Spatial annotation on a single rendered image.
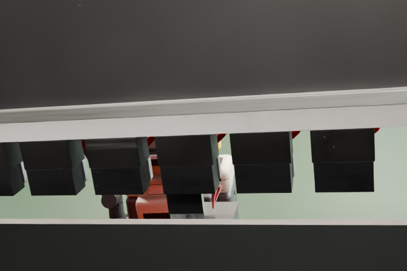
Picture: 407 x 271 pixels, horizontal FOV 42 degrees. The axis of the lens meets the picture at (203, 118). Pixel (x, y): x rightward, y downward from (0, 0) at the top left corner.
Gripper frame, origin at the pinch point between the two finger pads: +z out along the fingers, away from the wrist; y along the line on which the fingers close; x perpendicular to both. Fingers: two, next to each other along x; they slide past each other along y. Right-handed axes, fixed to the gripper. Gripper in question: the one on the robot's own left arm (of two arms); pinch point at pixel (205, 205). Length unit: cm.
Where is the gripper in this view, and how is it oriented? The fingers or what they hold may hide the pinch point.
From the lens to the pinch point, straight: 168.3
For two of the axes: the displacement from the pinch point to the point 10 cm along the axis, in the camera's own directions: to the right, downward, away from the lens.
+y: 9.7, -0.6, -2.3
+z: 0.1, 9.7, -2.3
